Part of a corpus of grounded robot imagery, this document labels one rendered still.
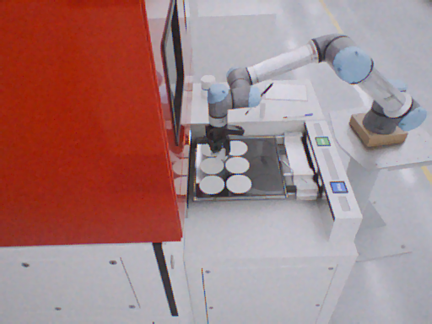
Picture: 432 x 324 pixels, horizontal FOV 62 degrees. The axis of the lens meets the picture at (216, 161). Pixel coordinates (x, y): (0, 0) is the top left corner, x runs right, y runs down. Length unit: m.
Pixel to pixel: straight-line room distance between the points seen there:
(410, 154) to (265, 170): 0.71
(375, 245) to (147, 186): 1.93
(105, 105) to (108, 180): 0.18
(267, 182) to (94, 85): 0.98
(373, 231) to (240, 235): 1.33
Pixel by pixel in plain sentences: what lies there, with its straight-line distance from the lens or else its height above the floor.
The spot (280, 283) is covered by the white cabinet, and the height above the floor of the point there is 0.63.
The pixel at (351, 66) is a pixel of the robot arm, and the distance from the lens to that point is 1.37.
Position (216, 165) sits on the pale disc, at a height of 0.90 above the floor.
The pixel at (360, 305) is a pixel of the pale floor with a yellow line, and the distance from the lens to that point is 2.28.
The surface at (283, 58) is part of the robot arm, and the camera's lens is 1.46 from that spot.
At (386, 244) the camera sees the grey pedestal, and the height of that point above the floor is 0.01.
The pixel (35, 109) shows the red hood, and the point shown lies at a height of 1.62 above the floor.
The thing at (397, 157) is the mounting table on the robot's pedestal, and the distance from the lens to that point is 1.84.
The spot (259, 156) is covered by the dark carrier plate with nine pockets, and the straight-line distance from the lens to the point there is 1.57.
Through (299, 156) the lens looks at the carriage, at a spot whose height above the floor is 0.88.
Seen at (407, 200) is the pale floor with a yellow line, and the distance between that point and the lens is 2.85.
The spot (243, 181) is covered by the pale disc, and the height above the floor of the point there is 0.90.
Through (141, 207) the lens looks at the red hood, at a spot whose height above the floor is 1.36.
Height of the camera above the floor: 1.96
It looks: 43 degrees down
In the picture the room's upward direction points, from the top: 3 degrees counter-clockwise
